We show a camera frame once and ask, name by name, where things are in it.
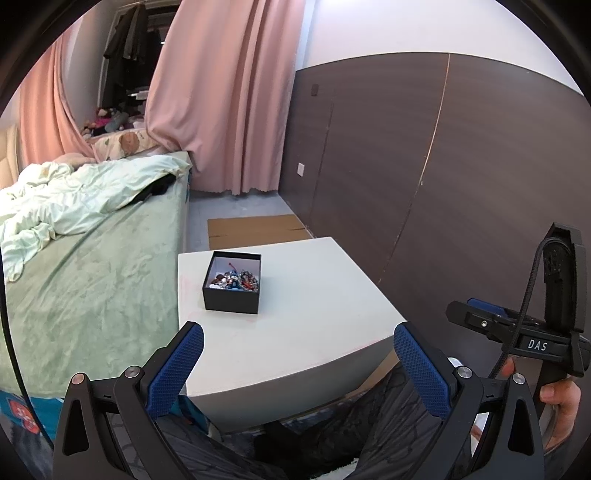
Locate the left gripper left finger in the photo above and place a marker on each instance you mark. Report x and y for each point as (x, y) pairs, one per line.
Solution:
(167, 370)

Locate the pink curtain by wall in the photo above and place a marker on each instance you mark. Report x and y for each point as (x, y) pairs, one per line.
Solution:
(221, 90)

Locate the pink window curtain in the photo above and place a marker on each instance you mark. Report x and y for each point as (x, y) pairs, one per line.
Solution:
(47, 128)

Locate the black jewelry box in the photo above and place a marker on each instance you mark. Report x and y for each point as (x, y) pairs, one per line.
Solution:
(232, 301)

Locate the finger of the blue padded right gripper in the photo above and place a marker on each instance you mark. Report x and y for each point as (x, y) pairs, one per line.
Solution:
(488, 307)

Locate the person's patterned trouser legs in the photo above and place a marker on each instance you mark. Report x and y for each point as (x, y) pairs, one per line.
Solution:
(384, 433)

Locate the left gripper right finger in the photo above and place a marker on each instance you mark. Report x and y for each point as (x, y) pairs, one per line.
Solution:
(428, 368)

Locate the hanging dark clothes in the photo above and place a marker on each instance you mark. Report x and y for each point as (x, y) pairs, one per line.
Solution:
(131, 55)

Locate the light green duvet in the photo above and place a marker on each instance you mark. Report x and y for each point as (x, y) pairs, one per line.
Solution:
(55, 199)

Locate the flat cardboard sheet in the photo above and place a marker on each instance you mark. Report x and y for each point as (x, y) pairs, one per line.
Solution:
(226, 233)

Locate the green bed mattress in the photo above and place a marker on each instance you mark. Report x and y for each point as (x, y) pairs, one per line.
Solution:
(96, 302)

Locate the person's right hand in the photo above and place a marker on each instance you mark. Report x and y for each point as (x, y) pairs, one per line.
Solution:
(564, 396)

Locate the black cloth on bed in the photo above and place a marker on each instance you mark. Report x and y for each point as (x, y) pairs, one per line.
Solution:
(156, 188)

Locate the pile of mixed jewelry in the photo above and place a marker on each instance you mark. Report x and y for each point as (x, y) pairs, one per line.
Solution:
(235, 280)

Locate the patterned pillow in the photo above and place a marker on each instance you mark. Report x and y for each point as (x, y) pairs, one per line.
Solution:
(122, 144)

